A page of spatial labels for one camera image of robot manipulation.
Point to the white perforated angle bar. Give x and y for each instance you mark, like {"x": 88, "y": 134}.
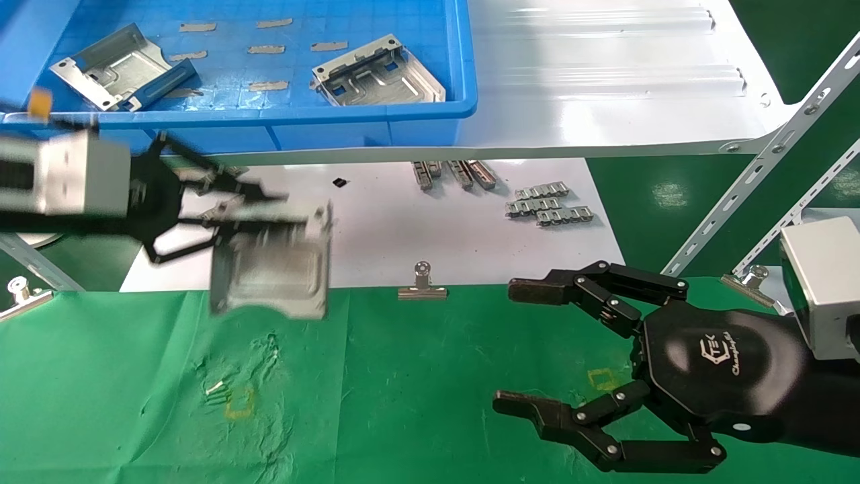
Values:
{"x": 799, "y": 208}
{"x": 759, "y": 161}

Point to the tan tape strip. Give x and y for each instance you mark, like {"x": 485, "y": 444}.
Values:
{"x": 274, "y": 23}
{"x": 181, "y": 93}
{"x": 197, "y": 27}
{"x": 268, "y": 85}
{"x": 328, "y": 46}
{"x": 266, "y": 49}
{"x": 187, "y": 56}

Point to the grey metal upright post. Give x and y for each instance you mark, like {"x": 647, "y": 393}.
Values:
{"x": 47, "y": 265}

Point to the green cloth mat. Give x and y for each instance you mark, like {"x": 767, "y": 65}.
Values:
{"x": 403, "y": 390}

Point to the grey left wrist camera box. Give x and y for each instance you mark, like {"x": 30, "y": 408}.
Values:
{"x": 74, "y": 171}

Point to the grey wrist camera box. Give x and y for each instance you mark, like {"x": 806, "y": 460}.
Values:
{"x": 74, "y": 171}
{"x": 820, "y": 289}

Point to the orange tag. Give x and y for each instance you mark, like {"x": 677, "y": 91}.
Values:
{"x": 40, "y": 105}

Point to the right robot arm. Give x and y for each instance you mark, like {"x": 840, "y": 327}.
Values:
{"x": 833, "y": 403}

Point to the white lamp stand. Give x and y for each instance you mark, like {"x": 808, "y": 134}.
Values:
{"x": 40, "y": 239}

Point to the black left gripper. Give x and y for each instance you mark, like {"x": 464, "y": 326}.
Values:
{"x": 156, "y": 198}

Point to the small white scrap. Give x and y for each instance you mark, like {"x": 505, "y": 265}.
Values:
{"x": 215, "y": 387}

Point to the galvanized sheet metal bracket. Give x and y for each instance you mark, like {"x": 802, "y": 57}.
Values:
{"x": 383, "y": 77}
{"x": 127, "y": 67}
{"x": 275, "y": 269}

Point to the silver binder clip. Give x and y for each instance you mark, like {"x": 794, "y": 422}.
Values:
{"x": 422, "y": 292}
{"x": 746, "y": 286}
{"x": 20, "y": 306}

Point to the white metal shelf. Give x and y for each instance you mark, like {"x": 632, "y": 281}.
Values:
{"x": 605, "y": 101}

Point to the blue plastic bin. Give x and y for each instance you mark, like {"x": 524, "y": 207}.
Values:
{"x": 302, "y": 128}

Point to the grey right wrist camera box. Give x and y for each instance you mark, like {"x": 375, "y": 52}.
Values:
{"x": 820, "y": 289}

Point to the small ribbed metal strip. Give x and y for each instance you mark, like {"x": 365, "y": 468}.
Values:
{"x": 533, "y": 206}
{"x": 462, "y": 175}
{"x": 435, "y": 168}
{"x": 423, "y": 176}
{"x": 235, "y": 171}
{"x": 564, "y": 216}
{"x": 541, "y": 191}
{"x": 482, "y": 175}

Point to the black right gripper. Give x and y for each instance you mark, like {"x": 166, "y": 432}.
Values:
{"x": 719, "y": 370}

